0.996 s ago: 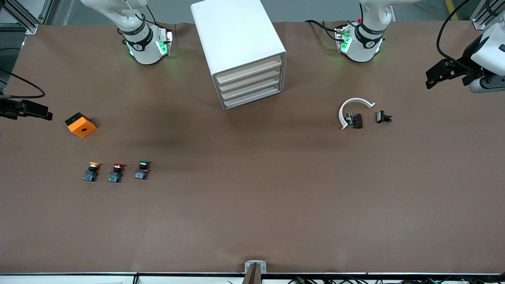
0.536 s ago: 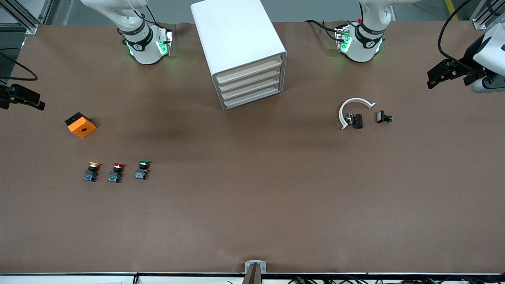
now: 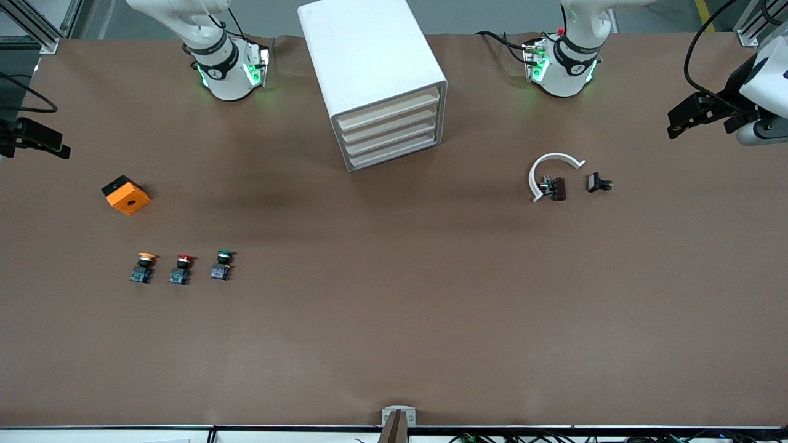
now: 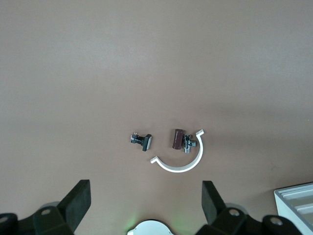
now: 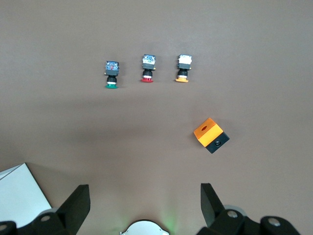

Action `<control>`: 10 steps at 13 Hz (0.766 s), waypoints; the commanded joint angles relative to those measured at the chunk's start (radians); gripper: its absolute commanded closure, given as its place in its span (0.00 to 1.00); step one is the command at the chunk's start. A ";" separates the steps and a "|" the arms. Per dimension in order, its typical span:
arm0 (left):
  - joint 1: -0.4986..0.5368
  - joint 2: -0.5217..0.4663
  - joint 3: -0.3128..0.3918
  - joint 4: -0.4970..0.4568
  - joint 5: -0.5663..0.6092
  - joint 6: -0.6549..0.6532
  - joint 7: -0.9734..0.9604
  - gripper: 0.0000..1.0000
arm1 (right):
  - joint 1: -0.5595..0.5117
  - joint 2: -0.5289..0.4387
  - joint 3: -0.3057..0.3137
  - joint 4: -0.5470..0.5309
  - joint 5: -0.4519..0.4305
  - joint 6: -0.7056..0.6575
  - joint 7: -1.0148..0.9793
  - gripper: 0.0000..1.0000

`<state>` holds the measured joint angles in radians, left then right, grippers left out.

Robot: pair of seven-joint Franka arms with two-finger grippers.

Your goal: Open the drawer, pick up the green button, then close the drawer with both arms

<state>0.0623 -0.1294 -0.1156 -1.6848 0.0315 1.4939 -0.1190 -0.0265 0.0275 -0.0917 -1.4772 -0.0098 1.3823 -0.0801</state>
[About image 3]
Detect green push button switch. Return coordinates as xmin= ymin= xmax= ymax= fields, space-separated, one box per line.
xmin=209 ymin=249 xmax=237 ymax=281

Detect orange box with hole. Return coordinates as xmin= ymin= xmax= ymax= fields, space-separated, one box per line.
xmin=101 ymin=175 xmax=151 ymax=216

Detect white curved plastic clip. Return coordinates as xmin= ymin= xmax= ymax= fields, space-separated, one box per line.
xmin=528 ymin=152 xmax=586 ymax=204

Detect brown terminal block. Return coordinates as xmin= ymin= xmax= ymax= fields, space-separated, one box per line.
xmin=539 ymin=175 xmax=568 ymax=202

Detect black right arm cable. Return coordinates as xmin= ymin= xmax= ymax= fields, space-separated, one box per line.
xmin=0 ymin=71 xmax=59 ymax=114

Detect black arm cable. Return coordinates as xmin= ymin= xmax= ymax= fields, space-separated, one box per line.
xmin=685 ymin=0 xmax=788 ymax=114
xmin=0 ymin=71 xmax=59 ymax=114

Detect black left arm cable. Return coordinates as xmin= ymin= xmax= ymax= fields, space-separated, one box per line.
xmin=685 ymin=0 xmax=788 ymax=114

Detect aluminium frame profile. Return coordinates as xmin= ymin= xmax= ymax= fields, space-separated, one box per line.
xmin=733 ymin=0 xmax=788 ymax=47
xmin=0 ymin=0 xmax=85 ymax=55

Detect yellow push button switch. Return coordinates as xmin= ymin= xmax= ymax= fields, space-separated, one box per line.
xmin=129 ymin=252 xmax=158 ymax=284

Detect red push button switch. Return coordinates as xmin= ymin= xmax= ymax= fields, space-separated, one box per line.
xmin=169 ymin=253 xmax=196 ymax=286

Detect black base cable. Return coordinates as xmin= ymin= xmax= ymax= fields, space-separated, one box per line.
xmin=476 ymin=30 xmax=536 ymax=65

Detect grey metal bracket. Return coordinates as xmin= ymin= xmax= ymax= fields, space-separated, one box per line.
xmin=381 ymin=405 xmax=417 ymax=427

